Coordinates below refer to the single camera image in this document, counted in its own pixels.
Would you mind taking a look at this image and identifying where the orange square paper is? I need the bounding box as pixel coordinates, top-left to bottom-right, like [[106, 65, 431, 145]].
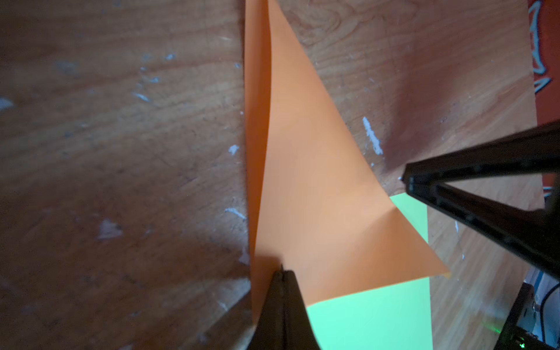
[[244, 1, 449, 319]]

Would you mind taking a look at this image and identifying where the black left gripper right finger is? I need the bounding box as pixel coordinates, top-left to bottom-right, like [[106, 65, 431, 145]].
[[283, 271, 320, 349]]

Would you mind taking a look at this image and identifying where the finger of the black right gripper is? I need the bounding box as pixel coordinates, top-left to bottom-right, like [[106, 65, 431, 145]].
[[402, 122, 559, 279]]

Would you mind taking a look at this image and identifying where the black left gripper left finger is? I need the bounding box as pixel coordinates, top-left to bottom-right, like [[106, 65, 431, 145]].
[[247, 269, 284, 350]]

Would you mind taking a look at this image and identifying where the green square paper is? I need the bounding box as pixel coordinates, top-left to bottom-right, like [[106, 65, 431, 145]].
[[305, 192, 434, 350]]

